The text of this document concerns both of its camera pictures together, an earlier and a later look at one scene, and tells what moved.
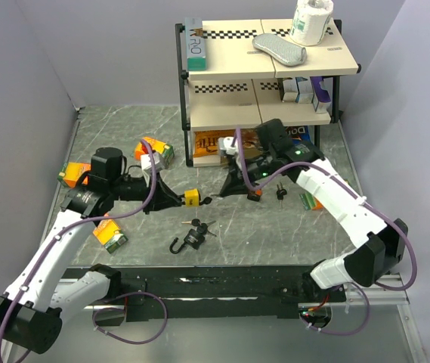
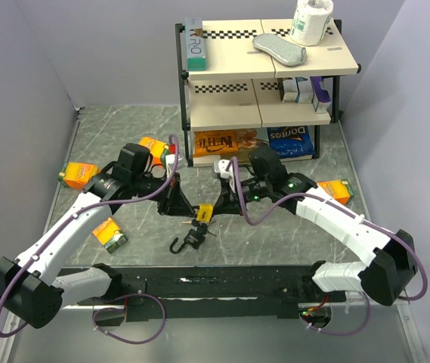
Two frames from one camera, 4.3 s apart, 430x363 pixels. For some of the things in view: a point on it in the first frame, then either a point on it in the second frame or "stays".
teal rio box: (195, 48) stays
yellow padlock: (192, 197) -> (205, 212)
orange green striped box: (72, 172) stays
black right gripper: (235, 183) -> (227, 203)
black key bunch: (201, 228) stays
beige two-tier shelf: (255, 72) stays
